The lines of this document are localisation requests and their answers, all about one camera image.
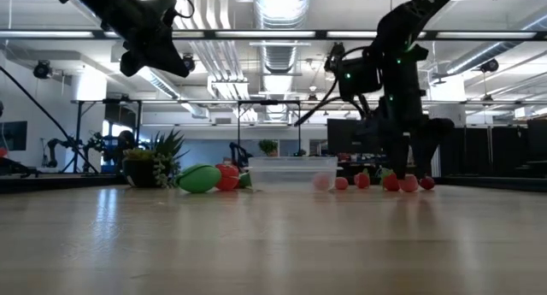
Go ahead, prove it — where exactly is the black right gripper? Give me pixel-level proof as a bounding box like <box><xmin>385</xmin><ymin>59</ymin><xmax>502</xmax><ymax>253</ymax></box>
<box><xmin>375</xmin><ymin>44</ymin><xmax>456</xmax><ymax>181</ymax></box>

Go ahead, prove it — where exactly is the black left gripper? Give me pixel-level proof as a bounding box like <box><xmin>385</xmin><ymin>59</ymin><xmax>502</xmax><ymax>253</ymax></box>
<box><xmin>100</xmin><ymin>0</ymin><xmax>191</xmax><ymax>79</ymax></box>

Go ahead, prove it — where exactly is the red strawberry toy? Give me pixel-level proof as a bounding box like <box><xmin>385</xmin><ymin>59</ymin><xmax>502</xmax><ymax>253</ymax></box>
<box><xmin>353</xmin><ymin>168</ymin><xmax>371</xmax><ymax>190</ymax></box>
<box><xmin>375</xmin><ymin>166</ymin><xmax>401</xmax><ymax>192</ymax></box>

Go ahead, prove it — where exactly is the green avocado toy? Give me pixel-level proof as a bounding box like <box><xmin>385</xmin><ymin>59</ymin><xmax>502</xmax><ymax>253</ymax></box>
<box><xmin>174</xmin><ymin>164</ymin><xmax>222</xmax><ymax>194</ymax></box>

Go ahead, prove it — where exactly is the red tomato toy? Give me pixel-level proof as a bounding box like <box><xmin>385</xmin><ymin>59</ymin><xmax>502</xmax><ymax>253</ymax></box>
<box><xmin>215</xmin><ymin>160</ymin><xmax>240</xmax><ymax>192</ymax></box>

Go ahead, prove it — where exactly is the clear plastic tupperware container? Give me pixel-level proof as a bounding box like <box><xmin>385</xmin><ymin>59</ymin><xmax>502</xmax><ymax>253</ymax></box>
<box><xmin>247</xmin><ymin>156</ymin><xmax>344</xmax><ymax>192</ymax></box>

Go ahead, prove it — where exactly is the black desk monitor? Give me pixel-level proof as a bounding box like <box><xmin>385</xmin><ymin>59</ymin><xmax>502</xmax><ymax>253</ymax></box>
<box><xmin>326</xmin><ymin>118</ymin><xmax>364</xmax><ymax>156</ymax></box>

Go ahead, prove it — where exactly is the succulent plant in black pot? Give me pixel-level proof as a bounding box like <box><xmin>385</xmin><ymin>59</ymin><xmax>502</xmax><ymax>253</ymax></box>
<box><xmin>121</xmin><ymin>130</ymin><xmax>189</xmax><ymax>189</ymax></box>

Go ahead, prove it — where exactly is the black LED light bar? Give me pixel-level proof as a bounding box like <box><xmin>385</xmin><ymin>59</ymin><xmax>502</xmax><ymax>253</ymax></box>
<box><xmin>0</xmin><ymin>28</ymin><xmax>547</xmax><ymax>41</ymax></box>

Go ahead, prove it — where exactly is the small green potted plant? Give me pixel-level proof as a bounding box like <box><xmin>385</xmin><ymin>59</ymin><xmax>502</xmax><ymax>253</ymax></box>
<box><xmin>258</xmin><ymin>139</ymin><xmax>279</xmax><ymax>158</ymax></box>

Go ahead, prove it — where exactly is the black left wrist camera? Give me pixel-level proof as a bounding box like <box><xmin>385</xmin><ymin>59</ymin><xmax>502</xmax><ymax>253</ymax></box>
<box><xmin>144</xmin><ymin>0</ymin><xmax>179</xmax><ymax>31</ymax></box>

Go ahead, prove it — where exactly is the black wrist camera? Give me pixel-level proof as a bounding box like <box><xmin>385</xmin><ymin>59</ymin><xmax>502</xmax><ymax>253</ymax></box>
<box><xmin>324</xmin><ymin>42</ymin><xmax>384</xmax><ymax>102</ymax></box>
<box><xmin>144</xmin><ymin>0</ymin><xmax>179</xmax><ymax>31</ymax></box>

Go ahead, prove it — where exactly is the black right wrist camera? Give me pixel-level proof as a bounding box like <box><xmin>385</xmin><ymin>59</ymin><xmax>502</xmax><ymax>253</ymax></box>
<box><xmin>324</xmin><ymin>42</ymin><xmax>384</xmax><ymax>102</ymax></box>

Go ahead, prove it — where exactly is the black workstation frame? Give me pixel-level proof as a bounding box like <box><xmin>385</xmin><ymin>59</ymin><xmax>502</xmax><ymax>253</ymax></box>
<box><xmin>237</xmin><ymin>99</ymin><xmax>303</xmax><ymax>158</ymax></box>
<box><xmin>70</xmin><ymin>98</ymin><xmax>144</xmax><ymax>175</ymax></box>

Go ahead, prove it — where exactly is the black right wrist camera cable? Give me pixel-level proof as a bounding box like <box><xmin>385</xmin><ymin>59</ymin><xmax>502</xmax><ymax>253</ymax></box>
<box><xmin>293</xmin><ymin>44</ymin><xmax>373</xmax><ymax>127</ymax></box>

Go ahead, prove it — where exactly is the silver air duct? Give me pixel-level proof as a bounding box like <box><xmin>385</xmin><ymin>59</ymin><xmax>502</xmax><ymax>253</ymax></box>
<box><xmin>251</xmin><ymin>0</ymin><xmax>313</xmax><ymax>121</ymax></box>

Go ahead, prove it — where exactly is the black wall monitor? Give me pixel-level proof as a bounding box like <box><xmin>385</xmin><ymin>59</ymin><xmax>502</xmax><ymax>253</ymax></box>
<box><xmin>0</xmin><ymin>121</ymin><xmax>28</xmax><ymax>152</ymax></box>

